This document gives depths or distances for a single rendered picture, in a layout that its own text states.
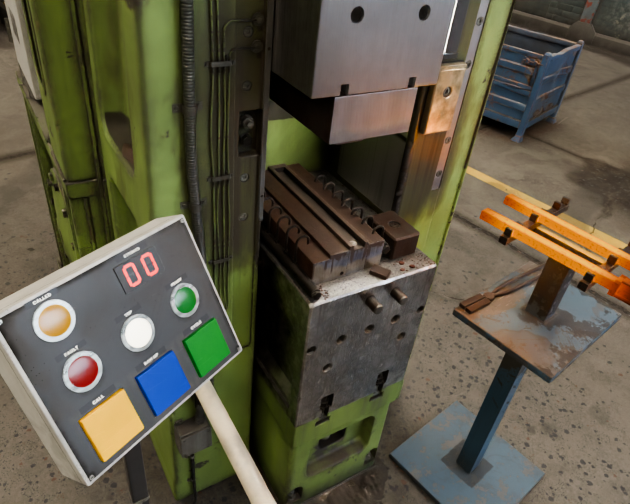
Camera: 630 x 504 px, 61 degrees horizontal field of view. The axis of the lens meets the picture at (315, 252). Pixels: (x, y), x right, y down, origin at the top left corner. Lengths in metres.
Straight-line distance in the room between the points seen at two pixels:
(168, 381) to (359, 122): 0.59
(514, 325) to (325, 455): 0.75
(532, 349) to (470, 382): 0.96
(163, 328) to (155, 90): 0.41
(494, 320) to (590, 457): 1.00
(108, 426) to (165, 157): 0.50
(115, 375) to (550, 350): 1.06
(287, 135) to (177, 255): 0.76
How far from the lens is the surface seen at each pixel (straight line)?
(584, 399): 2.59
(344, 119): 1.04
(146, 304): 0.89
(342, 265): 1.26
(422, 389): 2.32
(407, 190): 1.48
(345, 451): 1.88
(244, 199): 1.19
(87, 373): 0.84
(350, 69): 1.01
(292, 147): 1.62
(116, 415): 0.87
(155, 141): 1.05
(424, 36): 1.10
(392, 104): 1.10
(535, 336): 1.53
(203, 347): 0.95
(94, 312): 0.85
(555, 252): 1.36
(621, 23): 8.84
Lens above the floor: 1.71
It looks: 36 degrees down
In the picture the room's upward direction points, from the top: 7 degrees clockwise
